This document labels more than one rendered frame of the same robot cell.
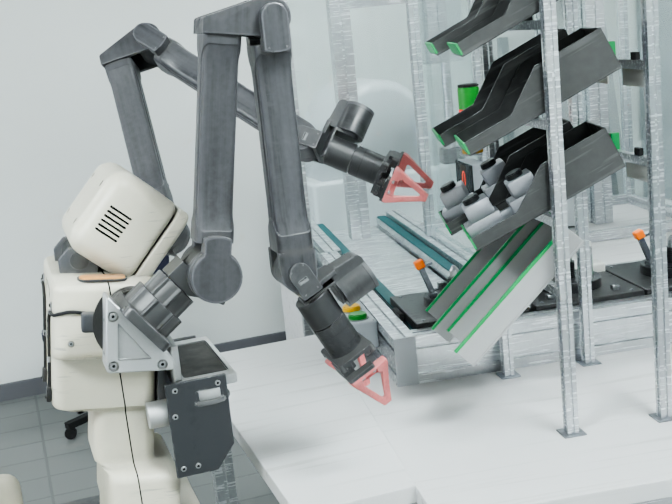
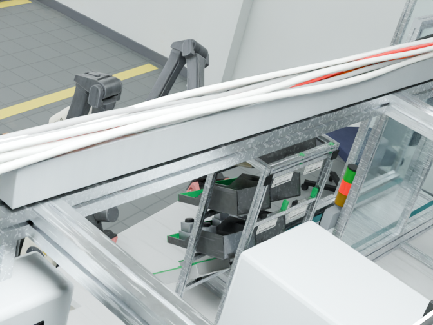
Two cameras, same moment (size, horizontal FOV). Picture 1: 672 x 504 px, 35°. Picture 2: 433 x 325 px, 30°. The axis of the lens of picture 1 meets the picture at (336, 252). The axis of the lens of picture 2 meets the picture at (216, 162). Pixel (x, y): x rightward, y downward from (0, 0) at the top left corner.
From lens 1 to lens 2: 2.09 m
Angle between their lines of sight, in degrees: 44
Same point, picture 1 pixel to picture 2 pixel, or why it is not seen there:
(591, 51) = (229, 198)
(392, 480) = (84, 297)
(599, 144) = (218, 241)
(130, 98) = (167, 69)
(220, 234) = not seen: hidden behind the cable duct
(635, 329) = not seen: outside the picture
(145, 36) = (185, 46)
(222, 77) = (78, 101)
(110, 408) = not seen: hidden behind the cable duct
